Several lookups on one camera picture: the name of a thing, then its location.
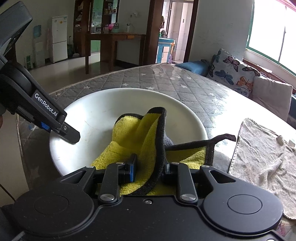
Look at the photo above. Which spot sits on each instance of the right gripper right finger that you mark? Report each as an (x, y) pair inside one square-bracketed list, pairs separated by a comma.
[(226, 202)]

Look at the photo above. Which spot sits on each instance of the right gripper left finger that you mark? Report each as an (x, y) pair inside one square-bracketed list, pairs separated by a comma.
[(68, 203)]

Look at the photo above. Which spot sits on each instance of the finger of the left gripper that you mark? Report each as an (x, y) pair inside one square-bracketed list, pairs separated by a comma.
[(45, 127), (68, 133)]

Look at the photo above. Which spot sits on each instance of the white ceramic bowl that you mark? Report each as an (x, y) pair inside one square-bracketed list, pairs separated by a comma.
[(94, 116)]

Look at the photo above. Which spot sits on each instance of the yellow black microfibre cloth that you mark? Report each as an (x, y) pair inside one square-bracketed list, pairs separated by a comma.
[(145, 136)]

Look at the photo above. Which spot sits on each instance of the person left hand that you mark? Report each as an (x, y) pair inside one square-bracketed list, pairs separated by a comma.
[(1, 121)]

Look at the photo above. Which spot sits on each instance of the beige towel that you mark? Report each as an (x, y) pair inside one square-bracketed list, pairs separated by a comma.
[(265, 159)]

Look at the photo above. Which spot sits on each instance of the white refrigerator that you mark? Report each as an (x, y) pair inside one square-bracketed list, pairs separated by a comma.
[(58, 40)]

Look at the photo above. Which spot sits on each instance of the grey quilted star mat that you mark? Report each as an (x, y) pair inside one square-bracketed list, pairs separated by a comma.
[(198, 93)]

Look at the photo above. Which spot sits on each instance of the dark wooden table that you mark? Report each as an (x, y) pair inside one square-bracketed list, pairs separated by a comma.
[(109, 43)]

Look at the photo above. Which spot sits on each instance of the dark wooden shelf cabinet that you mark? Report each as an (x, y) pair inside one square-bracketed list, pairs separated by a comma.
[(91, 17)]

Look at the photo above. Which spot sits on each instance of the plain pink cushion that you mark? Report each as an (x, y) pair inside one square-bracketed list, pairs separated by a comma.
[(273, 95)]

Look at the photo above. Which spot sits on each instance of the blue toy cabinet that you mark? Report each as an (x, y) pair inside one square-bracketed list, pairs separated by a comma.
[(164, 50)]

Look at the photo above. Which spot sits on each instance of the butterfly print cushion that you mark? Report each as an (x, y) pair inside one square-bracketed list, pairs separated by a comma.
[(226, 69)]

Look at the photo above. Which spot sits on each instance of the blue sofa cushion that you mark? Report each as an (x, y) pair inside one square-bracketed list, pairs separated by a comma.
[(197, 67)]

